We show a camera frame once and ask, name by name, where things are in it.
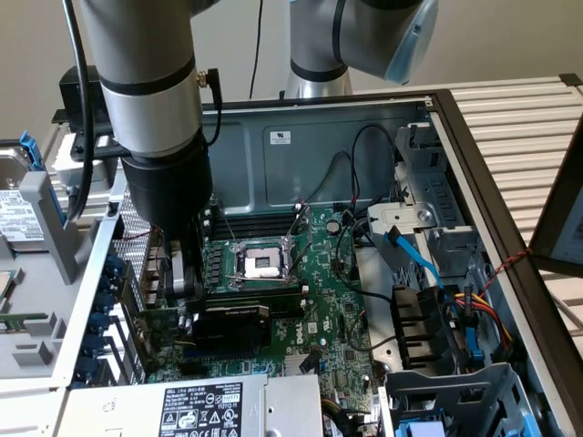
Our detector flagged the black looped wire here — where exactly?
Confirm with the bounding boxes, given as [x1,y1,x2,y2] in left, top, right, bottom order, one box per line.
[351,125,398,206]

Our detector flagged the blue flat wire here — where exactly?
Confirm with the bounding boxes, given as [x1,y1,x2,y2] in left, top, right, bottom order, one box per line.
[384,229,445,290]

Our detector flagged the silver disk bay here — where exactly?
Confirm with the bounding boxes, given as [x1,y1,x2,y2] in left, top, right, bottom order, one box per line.
[366,122,485,257]

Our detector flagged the thin black hanging cable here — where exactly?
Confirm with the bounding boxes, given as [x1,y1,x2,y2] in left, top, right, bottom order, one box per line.
[247,0,265,100]

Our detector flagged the CPU chip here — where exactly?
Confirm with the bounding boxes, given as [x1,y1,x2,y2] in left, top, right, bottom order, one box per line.
[0,268,26,313]

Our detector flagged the black cable gold connector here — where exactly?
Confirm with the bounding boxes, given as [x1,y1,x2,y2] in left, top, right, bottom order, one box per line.
[195,66,225,147]

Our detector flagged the yellow red power wire bundle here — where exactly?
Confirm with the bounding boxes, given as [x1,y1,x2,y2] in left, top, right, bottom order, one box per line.
[448,290,517,352]

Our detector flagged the grey parts rack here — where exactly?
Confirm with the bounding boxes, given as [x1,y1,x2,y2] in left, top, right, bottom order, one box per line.
[0,170,101,389]

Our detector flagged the black arched wire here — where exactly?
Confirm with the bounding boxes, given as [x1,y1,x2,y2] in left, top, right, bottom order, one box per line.
[302,151,354,204]

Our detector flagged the grey disk bay cage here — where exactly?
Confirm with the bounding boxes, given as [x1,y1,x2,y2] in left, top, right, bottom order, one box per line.
[377,361,550,437]

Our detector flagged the green graphics card black fan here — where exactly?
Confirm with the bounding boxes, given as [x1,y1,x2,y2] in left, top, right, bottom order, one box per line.
[120,262,274,384]

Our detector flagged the dark framed panel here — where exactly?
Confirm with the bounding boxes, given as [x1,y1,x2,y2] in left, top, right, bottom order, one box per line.
[530,116,583,279]

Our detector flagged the blue disk rail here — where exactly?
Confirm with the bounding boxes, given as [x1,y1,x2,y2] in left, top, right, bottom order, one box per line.
[20,130,63,219]

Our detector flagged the red black twisted wire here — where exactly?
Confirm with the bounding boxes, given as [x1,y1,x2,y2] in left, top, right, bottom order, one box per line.
[482,248,535,292]

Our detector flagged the open grey PC case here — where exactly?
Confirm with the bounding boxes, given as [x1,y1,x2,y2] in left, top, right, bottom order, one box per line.
[53,88,583,437]

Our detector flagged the black wire over motherboard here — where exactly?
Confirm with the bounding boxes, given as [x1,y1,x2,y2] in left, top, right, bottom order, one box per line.
[346,290,398,352]

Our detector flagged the thin locking lever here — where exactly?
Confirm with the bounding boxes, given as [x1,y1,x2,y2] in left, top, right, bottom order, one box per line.
[226,273,293,285]
[210,194,239,243]

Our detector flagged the black plastic fan shroud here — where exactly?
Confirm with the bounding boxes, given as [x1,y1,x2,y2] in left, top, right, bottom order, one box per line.
[390,284,457,372]

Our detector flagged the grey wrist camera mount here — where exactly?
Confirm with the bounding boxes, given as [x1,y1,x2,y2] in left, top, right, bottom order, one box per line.
[53,131,133,186]

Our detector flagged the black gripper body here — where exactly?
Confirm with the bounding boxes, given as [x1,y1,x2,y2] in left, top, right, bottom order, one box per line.
[120,136,214,245]

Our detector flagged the CPU socket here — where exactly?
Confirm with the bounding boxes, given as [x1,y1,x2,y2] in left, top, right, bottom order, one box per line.
[227,239,297,290]

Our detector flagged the black box device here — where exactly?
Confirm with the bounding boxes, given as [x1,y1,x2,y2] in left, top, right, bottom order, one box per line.
[58,65,104,134]

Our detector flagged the blue plastic latch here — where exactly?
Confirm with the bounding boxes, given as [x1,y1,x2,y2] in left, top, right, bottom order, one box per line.
[464,313,485,363]

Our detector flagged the silver power supply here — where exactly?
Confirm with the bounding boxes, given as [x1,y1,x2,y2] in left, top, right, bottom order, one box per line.
[54,372,325,437]

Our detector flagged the silver socket cover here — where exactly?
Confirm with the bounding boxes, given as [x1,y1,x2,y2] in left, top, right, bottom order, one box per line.
[284,204,316,256]

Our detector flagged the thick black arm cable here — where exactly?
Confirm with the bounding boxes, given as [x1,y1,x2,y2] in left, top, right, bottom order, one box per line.
[60,0,99,225]

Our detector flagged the silver hard disk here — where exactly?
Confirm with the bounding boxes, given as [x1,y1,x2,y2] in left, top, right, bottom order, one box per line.
[0,140,49,252]

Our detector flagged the bare green RAM stick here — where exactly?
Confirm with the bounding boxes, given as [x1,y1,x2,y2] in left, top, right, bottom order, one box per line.
[0,311,49,332]

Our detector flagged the black RAM slot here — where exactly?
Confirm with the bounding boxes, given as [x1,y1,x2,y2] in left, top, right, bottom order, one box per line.
[203,209,302,226]
[204,222,297,239]
[203,285,309,303]

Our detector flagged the small silver heat sink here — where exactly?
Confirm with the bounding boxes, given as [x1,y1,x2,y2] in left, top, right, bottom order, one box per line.
[284,352,320,377]

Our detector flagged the green Dell motherboard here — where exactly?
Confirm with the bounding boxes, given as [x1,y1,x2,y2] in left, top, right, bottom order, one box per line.
[145,204,380,411]

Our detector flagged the thin red wire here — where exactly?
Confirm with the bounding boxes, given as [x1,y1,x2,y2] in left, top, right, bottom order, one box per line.
[122,226,166,275]

